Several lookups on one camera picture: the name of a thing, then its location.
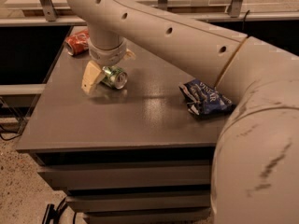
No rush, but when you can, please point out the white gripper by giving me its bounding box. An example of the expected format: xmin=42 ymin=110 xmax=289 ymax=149
xmin=81 ymin=39 xmax=136 ymax=94

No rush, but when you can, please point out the green soda can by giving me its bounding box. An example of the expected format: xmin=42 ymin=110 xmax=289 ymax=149
xmin=102 ymin=65 xmax=128 ymax=90

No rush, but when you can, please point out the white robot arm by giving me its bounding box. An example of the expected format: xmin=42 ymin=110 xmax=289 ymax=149
xmin=67 ymin=0 xmax=299 ymax=224

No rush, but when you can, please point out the red soda can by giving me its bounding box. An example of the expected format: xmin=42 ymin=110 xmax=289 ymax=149
xmin=64 ymin=29 xmax=90 ymax=56

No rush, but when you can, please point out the grey drawer cabinet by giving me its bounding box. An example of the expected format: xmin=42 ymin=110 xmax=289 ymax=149
xmin=17 ymin=41 xmax=225 ymax=224

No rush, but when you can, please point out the blue chip bag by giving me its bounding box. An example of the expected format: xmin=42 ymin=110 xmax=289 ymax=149
xmin=178 ymin=79 xmax=235 ymax=117

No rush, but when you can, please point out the black device on floor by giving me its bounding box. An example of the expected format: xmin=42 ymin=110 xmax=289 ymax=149
xmin=41 ymin=198 xmax=68 ymax=224

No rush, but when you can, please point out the metal railing frame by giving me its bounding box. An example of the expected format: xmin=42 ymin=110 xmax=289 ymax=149
xmin=0 ymin=0 xmax=299 ymax=28

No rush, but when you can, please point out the black cables left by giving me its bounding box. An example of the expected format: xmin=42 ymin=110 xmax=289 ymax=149
xmin=0 ymin=96 xmax=29 ymax=142

